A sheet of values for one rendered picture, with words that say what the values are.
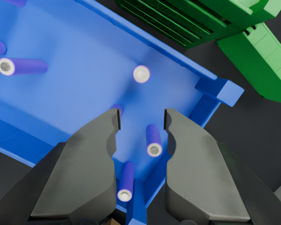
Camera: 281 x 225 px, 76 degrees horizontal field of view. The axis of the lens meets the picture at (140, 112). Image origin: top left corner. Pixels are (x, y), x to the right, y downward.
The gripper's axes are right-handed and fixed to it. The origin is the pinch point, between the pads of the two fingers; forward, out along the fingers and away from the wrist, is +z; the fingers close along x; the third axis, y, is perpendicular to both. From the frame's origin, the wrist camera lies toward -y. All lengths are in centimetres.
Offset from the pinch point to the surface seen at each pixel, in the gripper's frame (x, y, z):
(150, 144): 0.8, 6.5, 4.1
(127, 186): -1.9, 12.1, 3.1
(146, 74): 0.3, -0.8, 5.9
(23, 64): -12.7, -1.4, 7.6
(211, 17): 12.0, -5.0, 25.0
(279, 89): 42, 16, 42
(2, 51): -17.8, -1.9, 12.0
